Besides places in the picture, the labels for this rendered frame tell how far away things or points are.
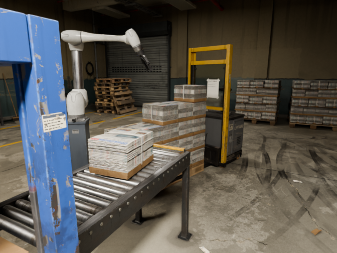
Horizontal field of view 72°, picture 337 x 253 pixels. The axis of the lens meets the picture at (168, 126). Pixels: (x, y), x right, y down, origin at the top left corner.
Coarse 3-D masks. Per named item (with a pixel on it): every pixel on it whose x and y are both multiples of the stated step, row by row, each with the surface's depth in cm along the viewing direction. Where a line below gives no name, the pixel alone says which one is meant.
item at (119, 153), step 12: (96, 144) 145; (108, 144) 142; (120, 144) 139; (132, 144) 144; (96, 156) 147; (108, 156) 144; (120, 156) 141; (132, 156) 146; (108, 168) 146; (120, 168) 143; (132, 168) 147
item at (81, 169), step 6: (78, 168) 161; (84, 168) 161; (24, 192) 128; (12, 198) 121; (18, 198) 121; (24, 198) 124; (0, 204) 116; (6, 204) 116; (12, 204) 118; (0, 210) 113; (6, 216) 116
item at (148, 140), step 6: (120, 132) 166; (126, 132) 166; (132, 132) 166; (138, 132) 166; (144, 132) 166; (150, 132) 167; (144, 138) 158; (150, 138) 168; (144, 144) 160; (150, 144) 170; (144, 150) 161; (150, 150) 171; (144, 156) 163
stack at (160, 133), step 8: (192, 120) 322; (112, 128) 269; (128, 128) 270; (136, 128) 272; (144, 128) 270; (152, 128) 270; (160, 128) 279; (168, 128) 290; (176, 128) 300; (184, 128) 311; (192, 128) 323; (152, 136) 273; (160, 136) 281; (168, 136) 292; (176, 136) 302; (192, 136) 326; (168, 144) 293; (176, 144) 303; (184, 144) 316; (192, 144) 328; (176, 152) 306; (168, 184) 308
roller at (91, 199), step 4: (76, 192) 128; (80, 192) 128; (76, 196) 126; (80, 196) 125; (84, 196) 124; (88, 196) 124; (92, 196) 124; (84, 200) 123; (88, 200) 122; (92, 200) 121; (96, 200) 120; (100, 200) 120; (104, 200) 120; (108, 200) 120; (96, 204) 120; (100, 204) 118; (104, 204) 118; (108, 204) 117
